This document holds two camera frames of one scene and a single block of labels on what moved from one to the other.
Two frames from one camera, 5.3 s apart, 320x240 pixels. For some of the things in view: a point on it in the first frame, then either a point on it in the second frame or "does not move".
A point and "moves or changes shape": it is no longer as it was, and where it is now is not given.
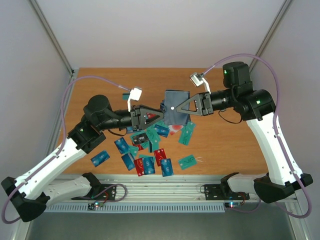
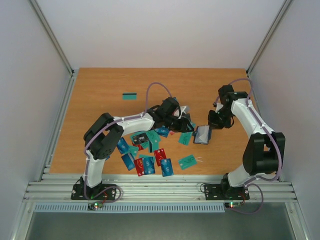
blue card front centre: [166, 167] does not move
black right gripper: [207, 103] -> [216, 121]
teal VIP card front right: [187, 162] does not move
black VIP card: [140, 138] does not move
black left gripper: [138, 113] -> [183, 126]
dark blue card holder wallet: [172, 99] moves or changes shape
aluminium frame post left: [53, 37] does not move
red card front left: [139, 164] does not move
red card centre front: [159, 154] does not move
